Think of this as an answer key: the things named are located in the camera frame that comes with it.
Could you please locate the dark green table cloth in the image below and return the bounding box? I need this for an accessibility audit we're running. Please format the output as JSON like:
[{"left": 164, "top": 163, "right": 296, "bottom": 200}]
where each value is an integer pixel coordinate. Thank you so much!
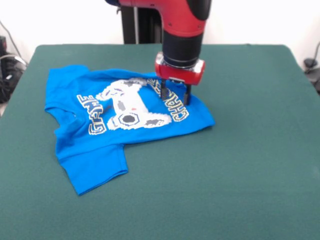
[{"left": 0, "top": 44, "right": 320, "bottom": 240}]

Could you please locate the black stand base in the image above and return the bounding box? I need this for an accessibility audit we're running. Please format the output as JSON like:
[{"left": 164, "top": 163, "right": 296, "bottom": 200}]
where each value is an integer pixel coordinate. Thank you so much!
[
  {"left": 0, "top": 36, "right": 28, "bottom": 104},
  {"left": 303, "top": 57, "right": 320, "bottom": 95}
]

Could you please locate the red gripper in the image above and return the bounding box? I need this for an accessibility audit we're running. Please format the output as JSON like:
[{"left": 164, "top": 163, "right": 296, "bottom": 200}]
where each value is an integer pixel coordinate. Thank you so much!
[{"left": 154, "top": 51, "right": 207, "bottom": 106}]

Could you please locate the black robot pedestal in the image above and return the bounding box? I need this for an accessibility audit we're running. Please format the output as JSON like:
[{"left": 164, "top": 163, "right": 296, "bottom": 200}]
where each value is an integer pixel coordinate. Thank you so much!
[{"left": 116, "top": 6, "right": 165, "bottom": 45}]

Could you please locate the blue shirt with white print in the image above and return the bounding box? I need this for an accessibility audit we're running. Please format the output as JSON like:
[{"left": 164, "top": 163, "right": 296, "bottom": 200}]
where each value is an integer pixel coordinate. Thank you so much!
[{"left": 44, "top": 64, "right": 216, "bottom": 197}]

